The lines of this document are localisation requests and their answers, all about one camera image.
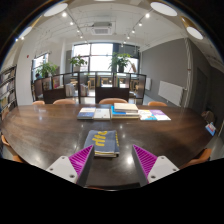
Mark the dark open shelf unit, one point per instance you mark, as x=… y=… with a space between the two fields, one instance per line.
x=111 y=95

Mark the beige book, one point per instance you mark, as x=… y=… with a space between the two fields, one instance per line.
x=126 y=107

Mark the group of orange chairs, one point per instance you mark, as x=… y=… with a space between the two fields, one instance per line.
x=113 y=101

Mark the white book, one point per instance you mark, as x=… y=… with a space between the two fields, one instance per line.
x=102 y=114

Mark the large window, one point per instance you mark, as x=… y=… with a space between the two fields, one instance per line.
x=100 y=55

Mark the ceiling track spotlights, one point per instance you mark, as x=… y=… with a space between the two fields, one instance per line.
x=147 y=15

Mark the thick blue-covered book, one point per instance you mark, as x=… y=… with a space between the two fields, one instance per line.
x=125 y=115

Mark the white colourful brochure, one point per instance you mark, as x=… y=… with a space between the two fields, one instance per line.
x=146 y=115

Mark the white wall radiator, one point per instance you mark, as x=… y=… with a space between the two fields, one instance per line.
x=170 y=93

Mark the ceiling air conditioner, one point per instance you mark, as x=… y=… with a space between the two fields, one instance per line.
x=101 y=28

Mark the grey-blue towel with yellow letters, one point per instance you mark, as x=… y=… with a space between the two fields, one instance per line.
x=101 y=143

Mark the round ceiling panel lights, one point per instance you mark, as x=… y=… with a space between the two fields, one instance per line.
x=163 y=8

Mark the wall bookshelf with books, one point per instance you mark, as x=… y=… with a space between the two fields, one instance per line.
x=6 y=90

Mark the orange chair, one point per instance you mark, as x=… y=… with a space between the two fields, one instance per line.
x=10 y=151
x=198 y=159

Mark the large potted green plant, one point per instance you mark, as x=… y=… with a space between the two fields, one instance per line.
x=120 y=60

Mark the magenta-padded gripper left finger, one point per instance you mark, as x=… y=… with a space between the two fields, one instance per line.
x=63 y=168

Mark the purple brochure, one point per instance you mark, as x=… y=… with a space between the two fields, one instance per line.
x=160 y=115

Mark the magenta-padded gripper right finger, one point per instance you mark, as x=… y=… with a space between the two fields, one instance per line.
x=162 y=168

